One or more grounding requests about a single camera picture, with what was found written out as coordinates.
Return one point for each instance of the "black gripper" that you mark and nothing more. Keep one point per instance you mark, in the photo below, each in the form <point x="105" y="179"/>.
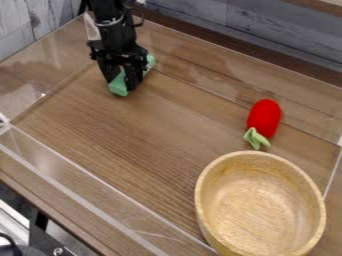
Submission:
<point x="117" y="49"/>

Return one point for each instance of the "green rectangular block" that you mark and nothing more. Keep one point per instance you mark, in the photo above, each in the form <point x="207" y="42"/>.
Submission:
<point x="116" y="86"/>

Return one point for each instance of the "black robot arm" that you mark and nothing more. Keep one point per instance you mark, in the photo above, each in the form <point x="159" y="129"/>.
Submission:
<point x="107" y="9"/>

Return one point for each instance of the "light wooden bowl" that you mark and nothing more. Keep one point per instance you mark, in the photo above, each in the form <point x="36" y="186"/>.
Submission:
<point x="259" y="206"/>

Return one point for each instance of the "red plush strawberry toy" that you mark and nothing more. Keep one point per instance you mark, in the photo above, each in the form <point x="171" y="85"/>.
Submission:
<point x="262" y="123"/>

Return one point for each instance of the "clear acrylic corner bracket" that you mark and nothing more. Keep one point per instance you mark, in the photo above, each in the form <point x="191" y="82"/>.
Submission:
<point x="91" y="28"/>

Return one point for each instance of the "clear acrylic enclosure wall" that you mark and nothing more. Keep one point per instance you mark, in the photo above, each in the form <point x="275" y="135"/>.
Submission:
<point x="108" y="164"/>

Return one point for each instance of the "black metal table frame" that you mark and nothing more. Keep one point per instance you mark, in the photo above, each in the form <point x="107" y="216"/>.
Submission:
<point x="41" y="241"/>

